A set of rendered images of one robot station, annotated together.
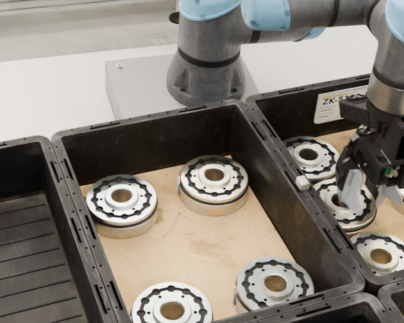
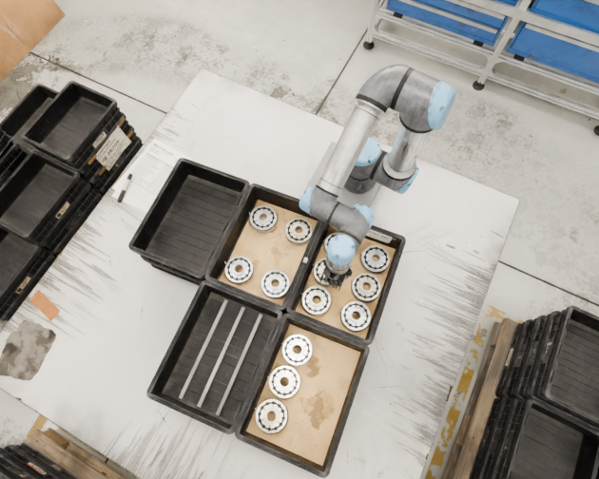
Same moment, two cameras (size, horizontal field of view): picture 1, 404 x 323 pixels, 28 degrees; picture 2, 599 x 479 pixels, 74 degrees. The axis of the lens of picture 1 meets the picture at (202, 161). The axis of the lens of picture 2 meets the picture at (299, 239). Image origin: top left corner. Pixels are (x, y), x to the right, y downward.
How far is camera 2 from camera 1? 0.89 m
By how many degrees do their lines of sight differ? 38
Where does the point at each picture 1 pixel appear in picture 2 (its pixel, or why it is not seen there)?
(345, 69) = (436, 201)
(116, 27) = (442, 74)
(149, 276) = (250, 249)
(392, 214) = (347, 286)
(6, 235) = (226, 204)
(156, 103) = not seen: hidden behind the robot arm
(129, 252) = (253, 237)
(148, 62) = not seen: hidden behind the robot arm
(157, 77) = not seen: hidden behind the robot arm
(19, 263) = (221, 218)
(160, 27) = (464, 86)
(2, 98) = (292, 131)
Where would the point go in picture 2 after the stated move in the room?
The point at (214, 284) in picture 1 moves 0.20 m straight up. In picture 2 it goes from (265, 267) to (260, 249)
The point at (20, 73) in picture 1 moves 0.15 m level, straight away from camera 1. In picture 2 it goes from (308, 122) to (323, 99)
